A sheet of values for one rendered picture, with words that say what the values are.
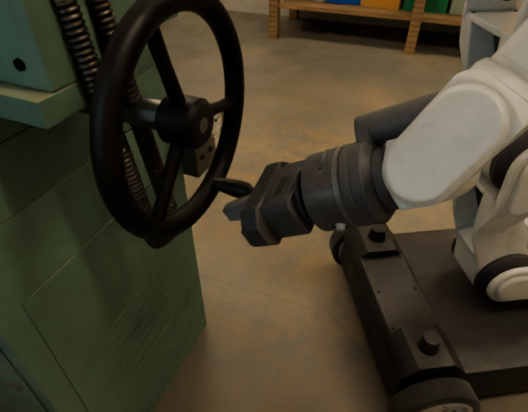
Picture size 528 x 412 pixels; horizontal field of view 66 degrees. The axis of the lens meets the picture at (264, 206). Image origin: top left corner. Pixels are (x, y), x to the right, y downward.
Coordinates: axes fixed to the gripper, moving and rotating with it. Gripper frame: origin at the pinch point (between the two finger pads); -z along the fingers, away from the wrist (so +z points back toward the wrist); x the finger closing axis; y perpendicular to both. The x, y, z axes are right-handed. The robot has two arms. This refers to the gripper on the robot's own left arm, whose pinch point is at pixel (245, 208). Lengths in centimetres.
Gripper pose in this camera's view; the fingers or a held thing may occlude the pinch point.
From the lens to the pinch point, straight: 52.0
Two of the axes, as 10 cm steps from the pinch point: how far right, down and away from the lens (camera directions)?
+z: 8.0, -1.7, -5.8
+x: 3.4, -6.7, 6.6
